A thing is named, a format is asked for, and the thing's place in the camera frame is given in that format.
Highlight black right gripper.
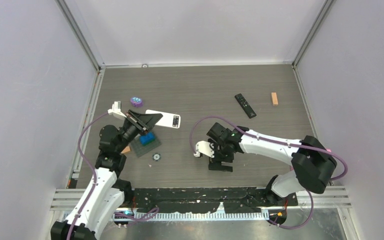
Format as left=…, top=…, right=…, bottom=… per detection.
left=208, top=137, right=235, bottom=172

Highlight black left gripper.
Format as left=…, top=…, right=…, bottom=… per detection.
left=116, top=110, right=162, bottom=153

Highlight white remote control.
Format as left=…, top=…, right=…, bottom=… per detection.
left=145, top=109, right=181, bottom=129

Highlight black remote control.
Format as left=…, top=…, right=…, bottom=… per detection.
left=234, top=93, right=257, bottom=119

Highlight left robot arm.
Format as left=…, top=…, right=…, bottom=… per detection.
left=50, top=109, right=163, bottom=240

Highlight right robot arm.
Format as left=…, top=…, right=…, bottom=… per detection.
left=207, top=122, right=337, bottom=205

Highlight blue building brick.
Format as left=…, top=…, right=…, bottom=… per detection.
left=139, top=132, right=156, bottom=146

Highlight purple monster toy block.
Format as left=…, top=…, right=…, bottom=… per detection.
left=130, top=96, right=144, bottom=108

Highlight grey building baseplate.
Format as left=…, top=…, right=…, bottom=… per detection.
left=130, top=131, right=162, bottom=158

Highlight orange wooden block near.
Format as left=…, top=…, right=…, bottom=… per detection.
left=121, top=146, right=131, bottom=154

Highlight orange wooden block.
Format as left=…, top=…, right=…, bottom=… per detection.
left=121, top=146, right=131, bottom=154
left=271, top=92, right=279, bottom=106

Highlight blue poker chip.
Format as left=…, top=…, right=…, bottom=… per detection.
left=152, top=153, right=161, bottom=162

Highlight orange wooden block far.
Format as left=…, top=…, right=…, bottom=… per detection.
left=271, top=92, right=279, bottom=106

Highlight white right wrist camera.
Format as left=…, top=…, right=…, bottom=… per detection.
left=193, top=140, right=215, bottom=158

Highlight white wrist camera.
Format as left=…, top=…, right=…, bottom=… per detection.
left=107, top=101, right=126, bottom=120
left=193, top=140, right=215, bottom=158

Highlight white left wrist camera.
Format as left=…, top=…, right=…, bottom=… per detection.
left=107, top=101, right=126, bottom=120

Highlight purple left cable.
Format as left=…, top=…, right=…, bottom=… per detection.
left=66, top=112, right=110, bottom=240

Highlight purple cable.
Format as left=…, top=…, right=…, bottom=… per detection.
left=189, top=115, right=349, bottom=230
left=66, top=112, right=110, bottom=240

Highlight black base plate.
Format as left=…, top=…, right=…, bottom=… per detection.
left=126, top=186, right=298, bottom=214

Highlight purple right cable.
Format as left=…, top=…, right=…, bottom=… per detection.
left=189, top=115, right=349, bottom=230

